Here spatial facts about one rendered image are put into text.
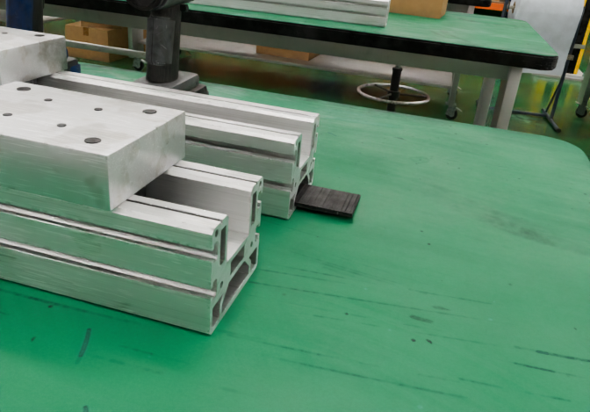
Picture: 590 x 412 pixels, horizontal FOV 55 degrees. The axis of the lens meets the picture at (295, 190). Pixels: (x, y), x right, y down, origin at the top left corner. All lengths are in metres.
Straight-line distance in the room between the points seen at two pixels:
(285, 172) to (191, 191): 0.13
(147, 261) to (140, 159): 0.07
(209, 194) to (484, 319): 0.24
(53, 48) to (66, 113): 0.28
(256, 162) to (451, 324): 0.23
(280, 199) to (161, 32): 0.30
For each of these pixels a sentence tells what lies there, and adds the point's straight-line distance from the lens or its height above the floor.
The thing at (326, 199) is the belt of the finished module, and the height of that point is 0.79.
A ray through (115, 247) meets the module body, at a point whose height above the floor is 0.84.
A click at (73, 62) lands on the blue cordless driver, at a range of 0.97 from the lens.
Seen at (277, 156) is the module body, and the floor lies 0.84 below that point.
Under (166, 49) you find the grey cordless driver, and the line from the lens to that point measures 0.76.
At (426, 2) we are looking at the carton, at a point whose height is 0.84.
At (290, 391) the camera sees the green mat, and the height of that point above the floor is 0.78.
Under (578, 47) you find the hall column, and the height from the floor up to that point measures 0.29.
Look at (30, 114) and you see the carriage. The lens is 0.45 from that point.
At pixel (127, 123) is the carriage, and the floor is 0.90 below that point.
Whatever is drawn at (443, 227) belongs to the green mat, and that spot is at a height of 0.78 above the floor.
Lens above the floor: 1.04
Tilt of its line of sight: 25 degrees down
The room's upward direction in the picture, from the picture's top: 6 degrees clockwise
